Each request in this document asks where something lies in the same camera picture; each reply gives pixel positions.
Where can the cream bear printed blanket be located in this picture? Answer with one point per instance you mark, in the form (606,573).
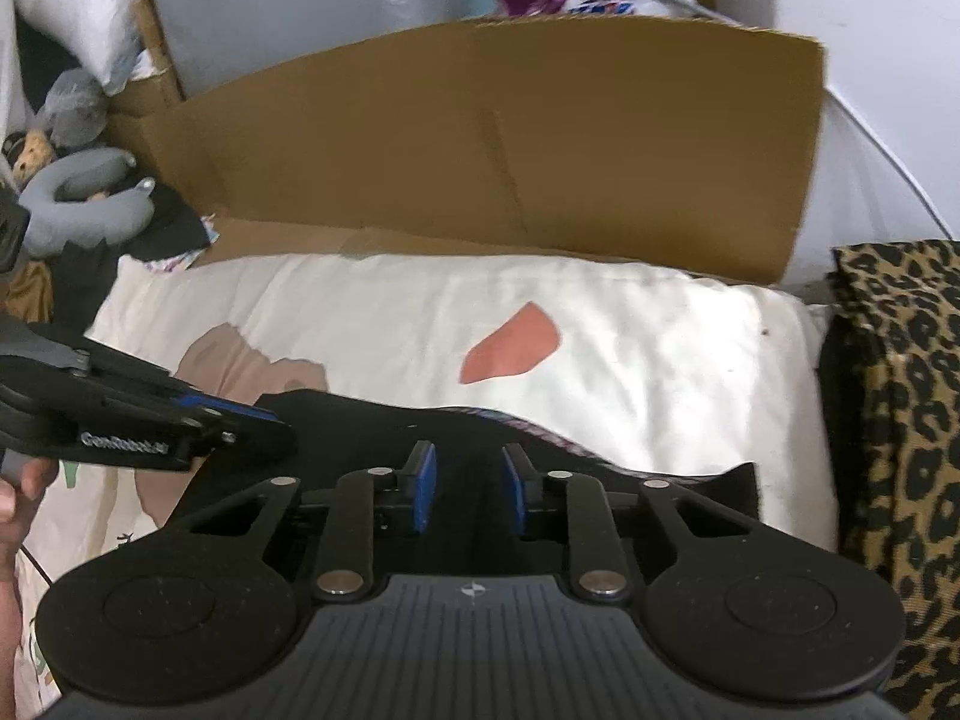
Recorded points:
(637,360)

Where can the person's left forearm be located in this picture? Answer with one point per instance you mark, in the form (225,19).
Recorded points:
(11,637)

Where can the white pillow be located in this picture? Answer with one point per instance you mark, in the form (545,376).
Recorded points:
(82,7)

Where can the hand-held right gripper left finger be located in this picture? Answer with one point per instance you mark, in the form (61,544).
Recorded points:
(426,491)

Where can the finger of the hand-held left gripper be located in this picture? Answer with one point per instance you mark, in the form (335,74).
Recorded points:
(225,409)

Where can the clear plastic bag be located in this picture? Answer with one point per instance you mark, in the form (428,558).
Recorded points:
(71,109)

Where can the blue white detergent bottle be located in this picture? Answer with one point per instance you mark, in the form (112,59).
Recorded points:
(480,4)

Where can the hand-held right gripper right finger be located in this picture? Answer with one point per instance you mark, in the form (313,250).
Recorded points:
(514,495)

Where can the leopard print cloth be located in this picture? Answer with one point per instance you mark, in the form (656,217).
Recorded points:
(900,427)

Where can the pastel printed sheet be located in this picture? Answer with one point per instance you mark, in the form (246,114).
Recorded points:
(176,255)

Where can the spotted plush toy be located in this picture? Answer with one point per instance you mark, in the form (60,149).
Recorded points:
(30,157)

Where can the brown garment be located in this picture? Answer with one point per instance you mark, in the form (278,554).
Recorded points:
(34,292)

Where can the brown cardboard sheet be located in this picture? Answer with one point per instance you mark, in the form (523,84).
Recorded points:
(450,150)

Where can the black pants with patterned trim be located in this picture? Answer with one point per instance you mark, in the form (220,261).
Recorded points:
(675,487)

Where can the black garment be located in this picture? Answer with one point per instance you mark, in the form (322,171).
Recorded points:
(165,225)

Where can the person's left hand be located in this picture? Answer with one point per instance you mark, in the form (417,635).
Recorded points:
(22,502)

